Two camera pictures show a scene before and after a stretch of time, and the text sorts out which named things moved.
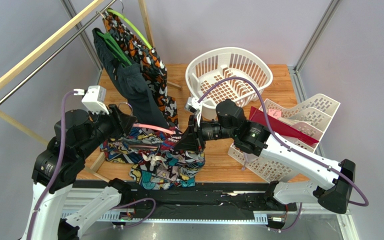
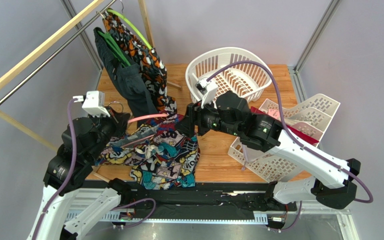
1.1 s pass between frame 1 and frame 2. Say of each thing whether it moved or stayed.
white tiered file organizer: stayed
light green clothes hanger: stayed
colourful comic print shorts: moved
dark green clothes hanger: stayed
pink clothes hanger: moved
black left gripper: stayed
